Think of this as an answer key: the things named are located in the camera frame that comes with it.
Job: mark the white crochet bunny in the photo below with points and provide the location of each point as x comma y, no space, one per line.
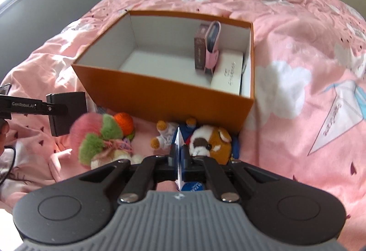
114,155

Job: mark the person's left hand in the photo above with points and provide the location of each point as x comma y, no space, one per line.
2,131

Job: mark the orange cardboard box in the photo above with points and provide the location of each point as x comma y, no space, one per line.
157,96

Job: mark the long white box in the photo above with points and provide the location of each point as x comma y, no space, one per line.
228,73

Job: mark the pink case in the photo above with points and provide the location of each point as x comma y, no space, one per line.
210,59

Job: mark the red panda sailor plush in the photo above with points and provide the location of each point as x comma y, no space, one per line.
208,139

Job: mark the orange crochet ball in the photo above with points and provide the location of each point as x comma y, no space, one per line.
124,123

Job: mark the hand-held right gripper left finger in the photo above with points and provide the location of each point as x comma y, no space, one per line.
173,156

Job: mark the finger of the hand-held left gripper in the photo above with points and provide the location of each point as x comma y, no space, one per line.
54,109

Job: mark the black box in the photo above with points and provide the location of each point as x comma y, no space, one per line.
68,122

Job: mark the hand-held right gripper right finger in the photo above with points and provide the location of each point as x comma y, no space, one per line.
185,159

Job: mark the blue hang tag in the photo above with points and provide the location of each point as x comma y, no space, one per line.
178,139

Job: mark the pink printed blanket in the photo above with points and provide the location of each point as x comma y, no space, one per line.
300,25

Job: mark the pink peach plush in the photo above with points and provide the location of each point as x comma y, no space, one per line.
85,125

